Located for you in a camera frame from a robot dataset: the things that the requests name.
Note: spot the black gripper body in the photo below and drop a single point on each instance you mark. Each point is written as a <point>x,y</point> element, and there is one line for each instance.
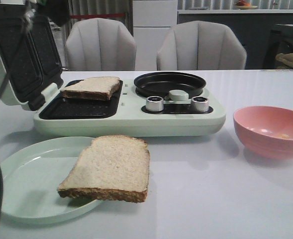
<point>56,10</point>

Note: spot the mint green sandwich maker lid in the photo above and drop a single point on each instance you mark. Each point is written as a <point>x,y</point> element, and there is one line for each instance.
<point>35,64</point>

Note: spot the bread slice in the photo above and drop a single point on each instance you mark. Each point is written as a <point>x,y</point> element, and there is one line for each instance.
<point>93,88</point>
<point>112,167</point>

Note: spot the pink bowl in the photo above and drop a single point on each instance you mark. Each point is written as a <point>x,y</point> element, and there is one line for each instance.
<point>255,126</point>

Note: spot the shrimp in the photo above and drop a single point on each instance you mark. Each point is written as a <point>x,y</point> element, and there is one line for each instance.
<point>282,135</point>

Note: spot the mint green breakfast maker base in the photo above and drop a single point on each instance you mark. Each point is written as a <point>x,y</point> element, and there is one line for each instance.
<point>125,113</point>

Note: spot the left grey upholstered chair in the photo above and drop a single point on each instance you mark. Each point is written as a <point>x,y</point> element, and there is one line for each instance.
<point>100,44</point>

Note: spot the grey upholstered chair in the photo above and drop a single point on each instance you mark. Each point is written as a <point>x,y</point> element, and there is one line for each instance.
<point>100,44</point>
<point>201,45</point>

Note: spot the white cabinet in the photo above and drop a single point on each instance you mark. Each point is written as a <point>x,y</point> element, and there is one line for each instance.
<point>151,21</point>

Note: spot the black round frying pan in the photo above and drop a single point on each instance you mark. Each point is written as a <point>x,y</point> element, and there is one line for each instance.
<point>160,83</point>

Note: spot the left silver control knob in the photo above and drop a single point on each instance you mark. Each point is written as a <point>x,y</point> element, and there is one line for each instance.
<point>154,104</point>

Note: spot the silver control knob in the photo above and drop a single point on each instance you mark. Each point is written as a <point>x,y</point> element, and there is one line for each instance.
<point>154,104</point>
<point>199,104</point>

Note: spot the right grey upholstered chair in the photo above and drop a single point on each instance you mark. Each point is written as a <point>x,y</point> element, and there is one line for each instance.
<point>201,45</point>

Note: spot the mint green round plate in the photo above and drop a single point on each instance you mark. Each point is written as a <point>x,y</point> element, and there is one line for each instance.
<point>31,177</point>

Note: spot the right silver control knob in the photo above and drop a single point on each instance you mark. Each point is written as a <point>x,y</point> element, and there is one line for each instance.
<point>199,104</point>

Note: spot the fruit plate on counter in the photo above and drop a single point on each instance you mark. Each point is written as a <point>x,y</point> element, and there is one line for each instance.
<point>242,4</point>

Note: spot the dark grey counter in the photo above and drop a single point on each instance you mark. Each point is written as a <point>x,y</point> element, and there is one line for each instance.
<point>252,27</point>

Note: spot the beige cushion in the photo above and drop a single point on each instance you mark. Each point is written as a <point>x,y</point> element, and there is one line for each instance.
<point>285,61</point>

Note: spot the mint green pan handle knob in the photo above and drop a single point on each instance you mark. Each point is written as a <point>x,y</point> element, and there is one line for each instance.
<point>178,95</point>

